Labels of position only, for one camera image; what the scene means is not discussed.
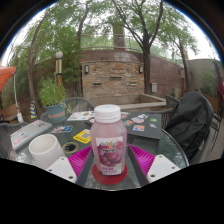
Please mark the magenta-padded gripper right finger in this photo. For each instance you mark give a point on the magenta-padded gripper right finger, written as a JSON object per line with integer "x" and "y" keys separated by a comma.
{"x": 145, "y": 160}

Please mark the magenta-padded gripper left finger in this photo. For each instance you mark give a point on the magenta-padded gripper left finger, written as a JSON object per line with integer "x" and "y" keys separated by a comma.
{"x": 78, "y": 161}

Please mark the pink juice bottle white cap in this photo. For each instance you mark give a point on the pink juice bottle white cap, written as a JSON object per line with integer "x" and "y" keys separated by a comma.
{"x": 108, "y": 140}

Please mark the dark tape roll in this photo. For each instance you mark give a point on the dark tape roll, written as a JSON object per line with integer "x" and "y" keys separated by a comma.
{"x": 66, "y": 148}

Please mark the yellow card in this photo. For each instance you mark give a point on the yellow card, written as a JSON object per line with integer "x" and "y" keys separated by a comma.
{"x": 82, "y": 136}

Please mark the black laptop with stickers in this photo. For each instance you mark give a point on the black laptop with stickers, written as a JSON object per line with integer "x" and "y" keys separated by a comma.
{"x": 146, "y": 128}

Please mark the colourful sticker card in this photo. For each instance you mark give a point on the colourful sticker card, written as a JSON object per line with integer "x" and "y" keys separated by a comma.
{"x": 61, "y": 129}

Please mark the white printed paper sheet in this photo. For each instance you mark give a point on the white printed paper sheet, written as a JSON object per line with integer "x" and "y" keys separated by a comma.
{"x": 80, "y": 115}

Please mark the grey laptop with stickers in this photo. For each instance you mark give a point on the grey laptop with stickers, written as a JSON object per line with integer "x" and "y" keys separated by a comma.
{"x": 28, "y": 133}

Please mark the black jacket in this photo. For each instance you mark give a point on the black jacket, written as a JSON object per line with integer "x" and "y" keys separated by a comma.
{"x": 190, "y": 123}

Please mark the green plant in teal pot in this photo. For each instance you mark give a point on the green plant in teal pot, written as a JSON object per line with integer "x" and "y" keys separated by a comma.
{"x": 53, "y": 96}

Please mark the black metal patio chair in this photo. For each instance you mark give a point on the black metal patio chair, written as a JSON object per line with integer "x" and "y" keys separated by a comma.
{"x": 218, "y": 126}

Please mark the maroon closed patio umbrella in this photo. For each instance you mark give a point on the maroon closed patio umbrella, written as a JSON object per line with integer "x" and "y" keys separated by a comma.
{"x": 220, "y": 86}

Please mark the orange canopy tent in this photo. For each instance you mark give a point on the orange canopy tent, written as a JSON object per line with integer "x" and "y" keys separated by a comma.
{"x": 6, "y": 75}

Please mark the blue yellow striped post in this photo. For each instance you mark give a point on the blue yellow striped post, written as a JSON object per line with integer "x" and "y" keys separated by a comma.
{"x": 33, "y": 110}

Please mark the black wall lantern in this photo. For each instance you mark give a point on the black wall lantern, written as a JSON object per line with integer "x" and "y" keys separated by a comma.
{"x": 141, "y": 69}
{"x": 86, "y": 69}

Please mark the wooden lamp post white globe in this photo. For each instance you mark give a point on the wooden lamp post white globe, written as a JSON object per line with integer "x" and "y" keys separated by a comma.
{"x": 59, "y": 70}

